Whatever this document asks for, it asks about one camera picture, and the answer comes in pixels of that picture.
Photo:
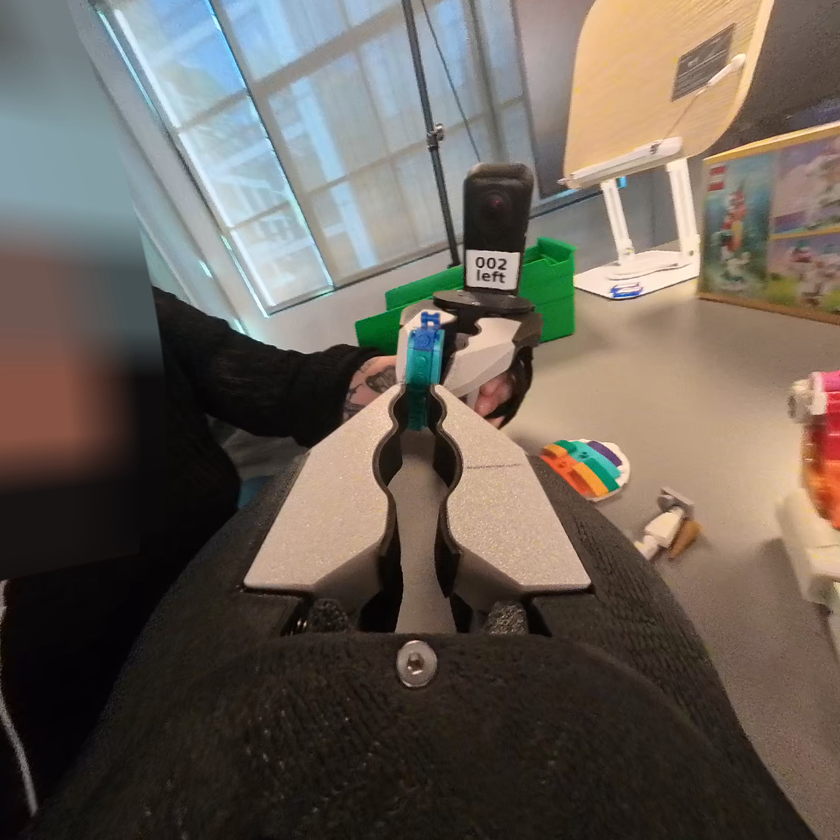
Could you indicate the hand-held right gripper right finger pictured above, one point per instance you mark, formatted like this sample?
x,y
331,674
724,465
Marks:
x,y
518,525

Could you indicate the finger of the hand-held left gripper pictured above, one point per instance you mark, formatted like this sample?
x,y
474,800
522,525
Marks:
x,y
485,367
403,341

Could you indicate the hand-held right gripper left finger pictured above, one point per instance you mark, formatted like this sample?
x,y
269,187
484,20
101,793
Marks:
x,y
315,518

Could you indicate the teal and blue lego assembly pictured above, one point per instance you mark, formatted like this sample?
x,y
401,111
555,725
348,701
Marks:
x,y
420,380

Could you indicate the rainbow lego disc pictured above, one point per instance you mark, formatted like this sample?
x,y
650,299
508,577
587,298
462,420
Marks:
x,y
584,469

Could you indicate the person's left forearm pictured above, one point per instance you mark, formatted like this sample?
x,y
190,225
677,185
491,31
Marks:
x,y
262,374

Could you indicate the small white lego leg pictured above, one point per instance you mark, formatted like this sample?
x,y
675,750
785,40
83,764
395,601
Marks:
x,y
663,531

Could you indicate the lego set box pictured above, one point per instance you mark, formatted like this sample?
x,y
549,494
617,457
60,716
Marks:
x,y
774,229

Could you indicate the white lego unicorn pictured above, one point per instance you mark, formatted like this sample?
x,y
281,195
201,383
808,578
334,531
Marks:
x,y
820,459

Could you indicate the person's left hand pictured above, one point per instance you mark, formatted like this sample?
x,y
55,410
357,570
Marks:
x,y
499,397

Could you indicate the green plastic bin stack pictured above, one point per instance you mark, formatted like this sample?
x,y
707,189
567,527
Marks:
x,y
558,289

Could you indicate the black tripod pole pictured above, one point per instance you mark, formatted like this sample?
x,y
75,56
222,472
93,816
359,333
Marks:
x,y
430,131

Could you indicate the small blue item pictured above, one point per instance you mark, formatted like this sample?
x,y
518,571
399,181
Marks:
x,y
625,290

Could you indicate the white tablet stand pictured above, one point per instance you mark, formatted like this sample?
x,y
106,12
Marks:
x,y
682,197

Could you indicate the wooden oval board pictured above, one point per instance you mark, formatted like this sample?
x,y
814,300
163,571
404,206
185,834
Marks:
x,y
643,85

